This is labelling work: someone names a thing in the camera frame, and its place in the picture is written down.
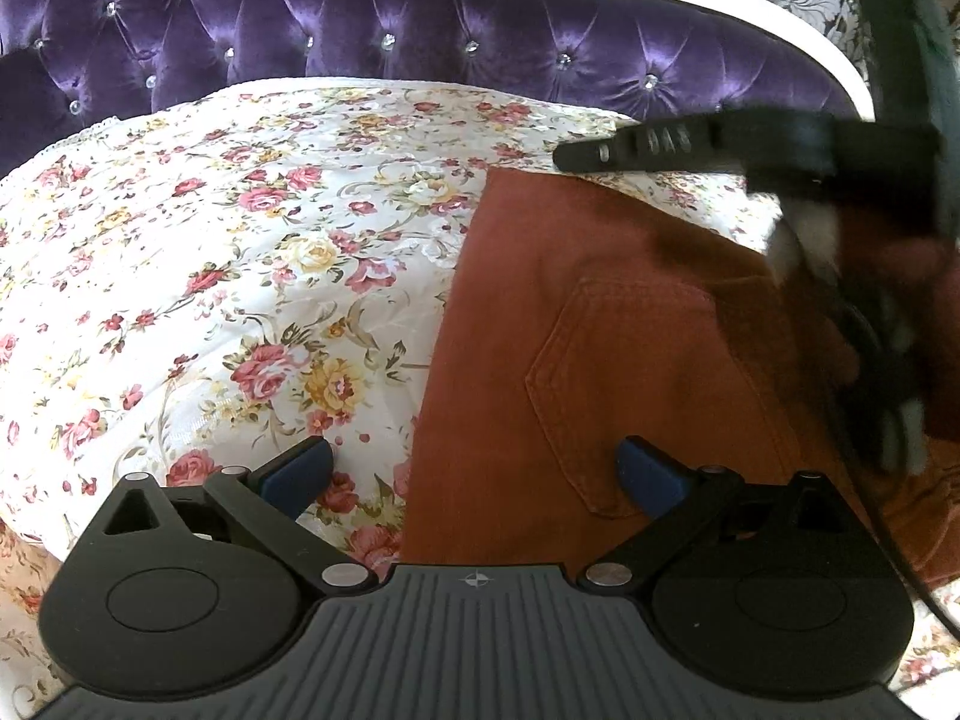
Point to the white floral bed sheet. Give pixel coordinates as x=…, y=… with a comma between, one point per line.
x=187, y=255

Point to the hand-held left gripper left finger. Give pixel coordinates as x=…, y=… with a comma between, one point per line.
x=296, y=478

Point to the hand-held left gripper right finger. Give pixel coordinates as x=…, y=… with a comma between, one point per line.
x=649, y=474

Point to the purple tufted headboard white frame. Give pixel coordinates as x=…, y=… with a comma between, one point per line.
x=450, y=30

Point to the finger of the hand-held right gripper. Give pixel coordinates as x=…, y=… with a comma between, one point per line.
x=645, y=148

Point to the beige floral blanket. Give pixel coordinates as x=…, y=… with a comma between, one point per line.
x=22, y=600

